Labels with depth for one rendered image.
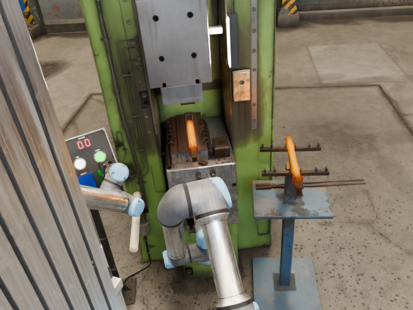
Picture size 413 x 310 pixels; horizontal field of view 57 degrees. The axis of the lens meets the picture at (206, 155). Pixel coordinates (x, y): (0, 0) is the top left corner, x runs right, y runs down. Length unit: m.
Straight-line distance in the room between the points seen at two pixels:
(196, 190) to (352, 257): 1.79
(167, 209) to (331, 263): 1.73
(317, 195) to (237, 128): 0.57
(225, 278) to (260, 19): 1.24
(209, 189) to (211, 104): 1.26
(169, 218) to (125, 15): 1.02
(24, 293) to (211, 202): 0.69
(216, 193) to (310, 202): 0.92
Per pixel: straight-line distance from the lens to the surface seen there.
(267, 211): 2.00
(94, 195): 1.34
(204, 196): 1.24
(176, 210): 1.25
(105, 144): 1.94
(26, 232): 0.69
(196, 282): 2.64
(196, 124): 2.26
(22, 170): 0.65
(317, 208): 2.05
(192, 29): 1.77
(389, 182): 3.56
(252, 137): 2.21
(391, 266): 2.88
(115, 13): 1.90
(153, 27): 1.76
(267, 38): 1.99
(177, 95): 1.87
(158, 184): 2.34
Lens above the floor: 2.10
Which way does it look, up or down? 34 degrees down
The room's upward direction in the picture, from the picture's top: 5 degrees counter-clockwise
